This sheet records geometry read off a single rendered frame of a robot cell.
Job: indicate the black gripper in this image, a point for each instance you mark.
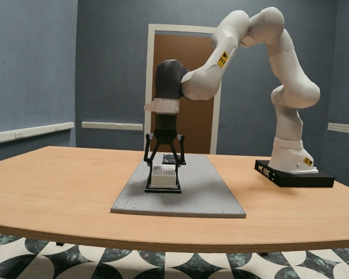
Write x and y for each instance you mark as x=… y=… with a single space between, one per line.
x=164 y=133

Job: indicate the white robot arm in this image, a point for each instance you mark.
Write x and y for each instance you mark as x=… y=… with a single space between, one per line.
x=173 y=80

